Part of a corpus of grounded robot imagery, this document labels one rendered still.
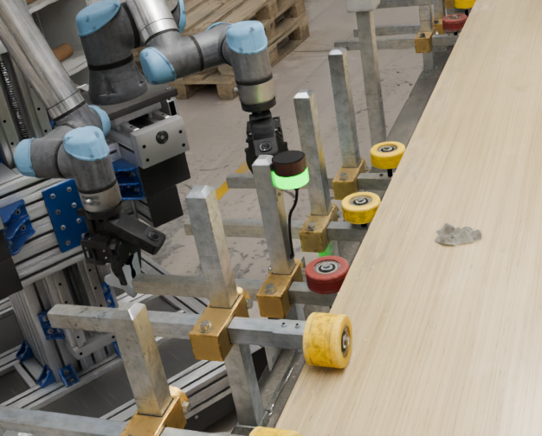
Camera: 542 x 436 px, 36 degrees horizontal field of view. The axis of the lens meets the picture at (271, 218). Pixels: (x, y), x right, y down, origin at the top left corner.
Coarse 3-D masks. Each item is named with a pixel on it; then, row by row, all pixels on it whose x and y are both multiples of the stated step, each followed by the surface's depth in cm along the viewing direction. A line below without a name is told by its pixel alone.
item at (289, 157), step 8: (288, 152) 147; (296, 152) 147; (280, 160) 145; (288, 160) 144; (296, 160) 144; (288, 176) 144; (280, 192) 150; (296, 192) 148; (296, 200) 149; (288, 216) 152; (288, 224) 153; (288, 232) 154
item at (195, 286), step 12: (144, 276) 167; (156, 276) 166; (168, 276) 165; (180, 276) 164; (192, 276) 164; (144, 288) 166; (156, 288) 165; (168, 288) 163; (180, 288) 162; (192, 288) 161; (204, 288) 160; (252, 288) 156; (300, 288) 153; (252, 300) 158; (300, 300) 154; (312, 300) 153; (324, 300) 152
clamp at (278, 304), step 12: (300, 264) 161; (276, 276) 157; (288, 276) 156; (300, 276) 160; (264, 288) 154; (276, 288) 153; (288, 288) 154; (264, 300) 152; (276, 300) 151; (288, 300) 154; (264, 312) 154; (276, 312) 153
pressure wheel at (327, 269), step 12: (312, 264) 151; (324, 264) 150; (336, 264) 150; (348, 264) 150; (312, 276) 148; (324, 276) 147; (336, 276) 147; (312, 288) 149; (324, 288) 147; (336, 288) 147
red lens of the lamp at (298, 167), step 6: (300, 162) 144; (276, 168) 144; (282, 168) 144; (288, 168) 143; (294, 168) 144; (300, 168) 144; (276, 174) 145; (282, 174) 144; (288, 174) 144; (294, 174) 144
